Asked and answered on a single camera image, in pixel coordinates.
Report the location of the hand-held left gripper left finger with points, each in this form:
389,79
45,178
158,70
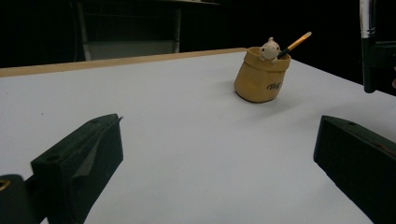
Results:
77,168

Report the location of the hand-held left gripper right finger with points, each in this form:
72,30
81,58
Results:
358,165

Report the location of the tan bag-shaped pot with bear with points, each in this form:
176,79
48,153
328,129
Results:
258,81

